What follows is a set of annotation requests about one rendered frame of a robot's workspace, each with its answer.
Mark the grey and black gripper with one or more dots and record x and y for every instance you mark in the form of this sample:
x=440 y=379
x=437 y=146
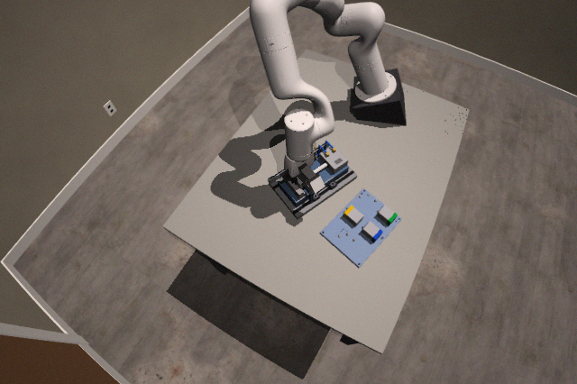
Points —
x=291 y=167

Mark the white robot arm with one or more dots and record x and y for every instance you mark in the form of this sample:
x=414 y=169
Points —
x=271 y=30

